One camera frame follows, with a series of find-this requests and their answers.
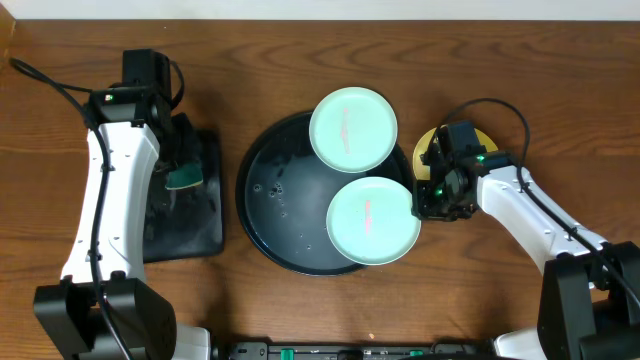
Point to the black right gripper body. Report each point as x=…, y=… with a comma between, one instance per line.
x=437, y=200

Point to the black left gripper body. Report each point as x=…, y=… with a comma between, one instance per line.
x=181, y=157

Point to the green sponge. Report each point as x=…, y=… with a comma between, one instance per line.
x=185, y=176

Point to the yellow plate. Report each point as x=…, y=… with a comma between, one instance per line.
x=421, y=169

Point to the mint plate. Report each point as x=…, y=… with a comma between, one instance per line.
x=370, y=222

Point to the green plate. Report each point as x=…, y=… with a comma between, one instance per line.
x=353, y=129

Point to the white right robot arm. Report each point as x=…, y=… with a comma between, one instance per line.
x=589, y=306

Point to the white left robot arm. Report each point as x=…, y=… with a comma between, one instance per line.
x=102, y=307

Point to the rectangular black tray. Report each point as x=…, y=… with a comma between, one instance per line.
x=186, y=223

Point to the round black tray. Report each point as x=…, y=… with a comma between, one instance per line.
x=283, y=192

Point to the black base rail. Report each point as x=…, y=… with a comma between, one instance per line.
x=266, y=351

